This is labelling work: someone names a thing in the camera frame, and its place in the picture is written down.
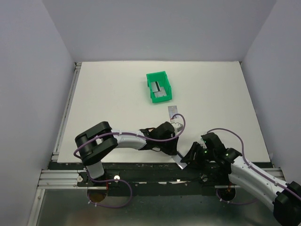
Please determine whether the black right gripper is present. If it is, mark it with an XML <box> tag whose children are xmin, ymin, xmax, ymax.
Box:
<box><xmin>181</xmin><ymin>140</ymin><xmax>216</xmax><ymax>169</ymax></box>

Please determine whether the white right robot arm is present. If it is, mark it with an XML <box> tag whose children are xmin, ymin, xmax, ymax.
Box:
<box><xmin>181</xmin><ymin>132</ymin><xmax>301</xmax><ymax>226</ymax></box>

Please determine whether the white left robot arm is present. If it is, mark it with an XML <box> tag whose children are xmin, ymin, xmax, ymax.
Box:
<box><xmin>74</xmin><ymin>121</ymin><xmax>184</xmax><ymax>186</ymax></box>

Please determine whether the silver card on table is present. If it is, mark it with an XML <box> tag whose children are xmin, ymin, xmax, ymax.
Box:
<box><xmin>167</xmin><ymin>105</ymin><xmax>178</xmax><ymax>119</ymax></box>

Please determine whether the green plastic bin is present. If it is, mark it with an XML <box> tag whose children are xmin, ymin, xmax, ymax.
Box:
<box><xmin>146</xmin><ymin>71</ymin><xmax>173</xmax><ymax>104</ymax></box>

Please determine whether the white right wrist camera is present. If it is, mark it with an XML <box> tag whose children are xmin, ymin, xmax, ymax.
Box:
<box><xmin>198</xmin><ymin>140</ymin><xmax>207</xmax><ymax>149</ymax></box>

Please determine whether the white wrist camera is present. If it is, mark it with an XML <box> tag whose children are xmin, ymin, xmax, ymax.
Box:
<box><xmin>171</xmin><ymin>122</ymin><xmax>183</xmax><ymax>133</ymax></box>
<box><xmin>198</xmin><ymin>140</ymin><xmax>207</xmax><ymax>149</ymax></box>

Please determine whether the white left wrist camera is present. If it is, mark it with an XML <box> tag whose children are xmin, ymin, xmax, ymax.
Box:
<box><xmin>171</xmin><ymin>122</ymin><xmax>183</xmax><ymax>133</ymax></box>

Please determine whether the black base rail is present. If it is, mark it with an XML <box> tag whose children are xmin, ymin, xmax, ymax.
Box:
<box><xmin>47</xmin><ymin>161</ymin><xmax>245</xmax><ymax>197</ymax></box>

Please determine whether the aluminium frame rail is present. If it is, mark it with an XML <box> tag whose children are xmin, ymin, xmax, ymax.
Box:
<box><xmin>37</xmin><ymin>168</ymin><xmax>87</xmax><ymax>189</ymax></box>

